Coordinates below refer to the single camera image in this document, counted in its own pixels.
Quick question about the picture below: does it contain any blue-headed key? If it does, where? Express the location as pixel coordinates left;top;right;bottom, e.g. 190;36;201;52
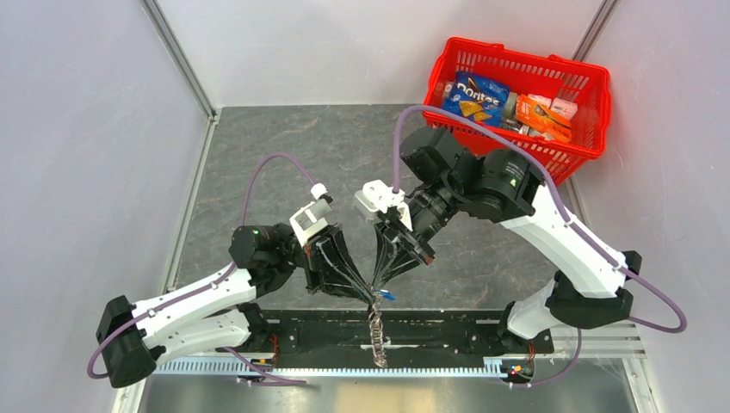
378;289;396;301

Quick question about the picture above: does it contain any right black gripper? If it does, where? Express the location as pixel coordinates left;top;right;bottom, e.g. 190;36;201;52
370;176;462;287

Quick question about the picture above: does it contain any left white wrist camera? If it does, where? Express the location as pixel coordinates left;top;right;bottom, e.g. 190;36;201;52
289;182;331;247

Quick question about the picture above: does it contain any round keyring disc with keys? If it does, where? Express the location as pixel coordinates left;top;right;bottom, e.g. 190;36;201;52
368;296;388;368

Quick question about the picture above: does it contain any pink small box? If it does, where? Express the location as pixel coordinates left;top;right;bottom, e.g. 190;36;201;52
550;98;578;120

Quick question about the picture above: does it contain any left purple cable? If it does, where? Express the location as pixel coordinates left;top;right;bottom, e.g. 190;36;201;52
86;151;320;380

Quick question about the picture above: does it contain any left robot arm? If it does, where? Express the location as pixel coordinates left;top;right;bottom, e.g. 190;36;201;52
87;223;375;389

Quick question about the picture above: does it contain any orange snack box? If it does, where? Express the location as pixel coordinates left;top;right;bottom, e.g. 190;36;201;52
515;95;572;143

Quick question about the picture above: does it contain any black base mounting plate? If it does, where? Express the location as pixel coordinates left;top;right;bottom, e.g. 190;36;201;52
237;310;554;369

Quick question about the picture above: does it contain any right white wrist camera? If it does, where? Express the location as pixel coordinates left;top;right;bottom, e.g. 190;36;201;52
354;180;412;231

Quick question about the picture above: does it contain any red plastic shopping basket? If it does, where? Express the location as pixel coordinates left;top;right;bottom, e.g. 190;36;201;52
424;37;611;183

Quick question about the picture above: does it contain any blue Doritos bag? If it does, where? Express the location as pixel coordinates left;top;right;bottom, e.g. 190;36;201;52
441;71;510;127

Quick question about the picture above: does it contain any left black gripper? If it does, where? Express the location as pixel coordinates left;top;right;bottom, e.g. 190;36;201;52
275;223;376;305

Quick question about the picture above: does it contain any purple cable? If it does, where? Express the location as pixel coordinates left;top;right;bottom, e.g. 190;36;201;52
392;104;689;336
86;151;320;380

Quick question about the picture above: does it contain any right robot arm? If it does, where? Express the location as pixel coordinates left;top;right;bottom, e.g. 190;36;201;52
355;126;641;352

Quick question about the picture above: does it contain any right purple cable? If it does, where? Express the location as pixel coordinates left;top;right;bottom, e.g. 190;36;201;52
392;104;689;336

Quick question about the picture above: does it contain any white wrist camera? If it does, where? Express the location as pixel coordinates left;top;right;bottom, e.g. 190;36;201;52
354;180;412;231
289;182;331;247

